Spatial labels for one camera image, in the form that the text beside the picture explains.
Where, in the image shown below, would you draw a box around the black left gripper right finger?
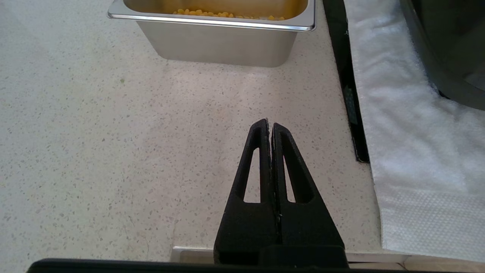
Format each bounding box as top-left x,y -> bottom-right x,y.
271,122 -> 348,267

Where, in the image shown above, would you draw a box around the yellow corn kernels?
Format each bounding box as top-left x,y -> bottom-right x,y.
172,8 -> 286,21

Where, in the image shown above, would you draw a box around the white towel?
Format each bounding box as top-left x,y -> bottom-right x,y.
343,0 -> 485,264

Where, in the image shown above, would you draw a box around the long black strip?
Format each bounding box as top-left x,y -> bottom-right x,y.
322,0 -> 370,163

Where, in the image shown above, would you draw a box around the black rice cooker body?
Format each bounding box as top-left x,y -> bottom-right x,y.
400,0 -> 485,111

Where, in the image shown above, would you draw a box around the stainless steel tray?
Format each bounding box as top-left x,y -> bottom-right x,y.
107,0 -> 317,68

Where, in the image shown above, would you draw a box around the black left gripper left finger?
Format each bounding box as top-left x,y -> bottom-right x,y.
214,119 -> 282,265

